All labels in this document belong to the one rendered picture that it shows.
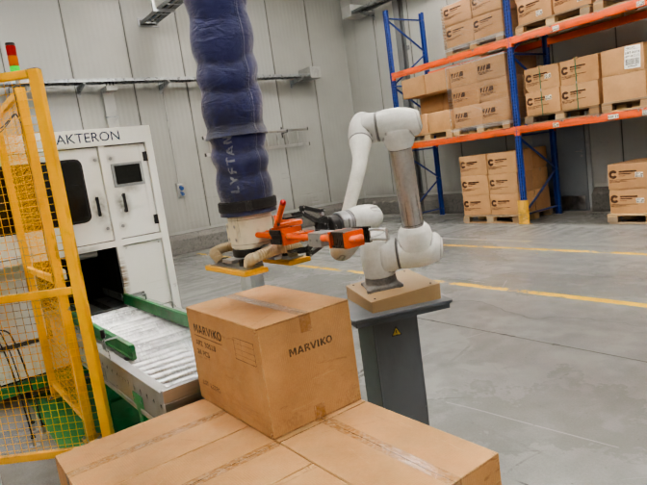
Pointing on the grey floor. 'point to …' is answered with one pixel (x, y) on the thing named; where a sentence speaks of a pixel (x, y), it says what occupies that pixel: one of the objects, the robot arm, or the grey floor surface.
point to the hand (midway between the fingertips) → (291, 234)
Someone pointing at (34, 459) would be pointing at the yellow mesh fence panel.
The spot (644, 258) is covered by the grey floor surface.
